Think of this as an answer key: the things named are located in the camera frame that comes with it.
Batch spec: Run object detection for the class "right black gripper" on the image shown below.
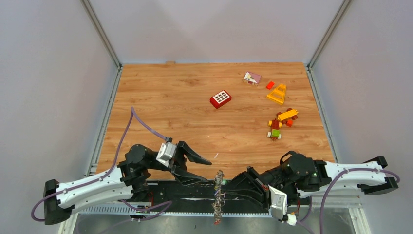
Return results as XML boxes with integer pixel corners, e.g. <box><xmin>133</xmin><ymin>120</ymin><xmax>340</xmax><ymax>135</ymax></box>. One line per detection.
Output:
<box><xmin>220</xmin><ymin>165</ymin><xmax>293</xmax><ymax>210</ymax></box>

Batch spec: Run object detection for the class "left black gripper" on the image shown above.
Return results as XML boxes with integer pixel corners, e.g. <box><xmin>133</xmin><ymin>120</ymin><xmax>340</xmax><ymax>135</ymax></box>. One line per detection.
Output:
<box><xmin>148</xmin><ymin>140</ymin><xmax>213</xmax><ymax>186</ymax></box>

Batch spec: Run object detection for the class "large grey toothed keyring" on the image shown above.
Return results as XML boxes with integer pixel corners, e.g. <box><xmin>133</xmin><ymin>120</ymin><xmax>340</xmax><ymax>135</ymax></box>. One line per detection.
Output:
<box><xmin>212</xmin><ymin>170</ymin><xmax>225</xmax><ymax>225</ymax></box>

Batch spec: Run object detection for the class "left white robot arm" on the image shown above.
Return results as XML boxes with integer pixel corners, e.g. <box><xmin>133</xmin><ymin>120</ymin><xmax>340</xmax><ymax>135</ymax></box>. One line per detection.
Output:
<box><xmin>43</xmin><ymin>141</ymin><xmax>212</xmax><ymax>225</ymax></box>

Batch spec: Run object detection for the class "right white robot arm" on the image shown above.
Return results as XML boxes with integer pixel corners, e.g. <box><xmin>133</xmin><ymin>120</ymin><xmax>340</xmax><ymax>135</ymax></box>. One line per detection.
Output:
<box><xmin>222</xmin><ymin>151</ymin><xmax>400</xmax><ymax>216</ymax></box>

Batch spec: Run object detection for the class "red green toy vehicle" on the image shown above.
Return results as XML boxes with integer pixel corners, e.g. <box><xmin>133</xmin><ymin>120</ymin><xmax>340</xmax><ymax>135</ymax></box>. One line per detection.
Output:
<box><xmin>266</xmin><ymin>119</ymin><xmax>282</xmax><ymax>141</ymax></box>

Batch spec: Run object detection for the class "red window toy brick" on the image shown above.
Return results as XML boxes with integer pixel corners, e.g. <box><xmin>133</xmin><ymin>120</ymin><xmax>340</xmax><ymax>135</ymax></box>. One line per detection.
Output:
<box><xmin>209</xmin><ymin>90</ymin><xmax>232</xmax><ymax>109</ymax></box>

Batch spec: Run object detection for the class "yellow orange toy car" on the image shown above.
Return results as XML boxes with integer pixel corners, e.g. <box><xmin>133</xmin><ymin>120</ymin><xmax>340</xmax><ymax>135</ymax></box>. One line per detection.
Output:
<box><xmin>276</xmin><ymin>108</ymin><xmax>299</xmax><ymax>124</ymax></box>

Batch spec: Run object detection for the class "small red toy brick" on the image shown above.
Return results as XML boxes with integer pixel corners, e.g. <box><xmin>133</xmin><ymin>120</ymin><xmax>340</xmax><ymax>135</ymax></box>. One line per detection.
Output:
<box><xmin>266</xmin><ymin>81</ymin><xmax>275</xmax><ymax>90</ymax></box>

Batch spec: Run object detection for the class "pink roof toy house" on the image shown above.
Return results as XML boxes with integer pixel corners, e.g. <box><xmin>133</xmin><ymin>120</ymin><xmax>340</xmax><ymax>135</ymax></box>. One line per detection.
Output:
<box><xmin>242</xmin><ymin>72</ymin><xmax>262</xmax><ymax>86</ymax></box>

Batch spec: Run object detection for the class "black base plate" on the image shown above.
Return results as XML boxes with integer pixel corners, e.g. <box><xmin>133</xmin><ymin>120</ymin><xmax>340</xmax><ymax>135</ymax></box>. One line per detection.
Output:
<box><xmin>127</xmin><ymin>180</ymin><xmax>271</xmax><ymax>214</ymax></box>

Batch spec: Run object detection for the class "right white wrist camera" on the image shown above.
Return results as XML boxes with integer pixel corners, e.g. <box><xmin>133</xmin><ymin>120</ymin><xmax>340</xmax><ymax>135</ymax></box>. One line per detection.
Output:
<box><xmin>269</xmin><ymin>186</ymin><xmax>297</xmax><ymax>226</ymax></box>

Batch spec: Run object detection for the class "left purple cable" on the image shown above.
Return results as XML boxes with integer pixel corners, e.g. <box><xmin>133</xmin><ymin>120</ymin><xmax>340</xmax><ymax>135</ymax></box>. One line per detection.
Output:
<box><xmin>31</xmin><ymin>106</ymin><xmax>173</xmax><ymax>223</ymax></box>

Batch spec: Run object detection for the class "grey slotted cable duct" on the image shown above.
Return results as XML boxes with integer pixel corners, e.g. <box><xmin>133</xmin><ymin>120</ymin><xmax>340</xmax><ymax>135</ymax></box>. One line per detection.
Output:
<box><xmin>79</xmin><ymin>203</ymin><xmax>282</xmax><ymax>217</ymax></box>

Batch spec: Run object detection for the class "yellow triangular toy frame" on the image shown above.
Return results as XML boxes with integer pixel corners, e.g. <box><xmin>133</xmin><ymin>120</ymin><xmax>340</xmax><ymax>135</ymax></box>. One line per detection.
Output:
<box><xmin>266</xmin><ymin>84</ymin><xmax>287</xmax><ymax>105</ymax></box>

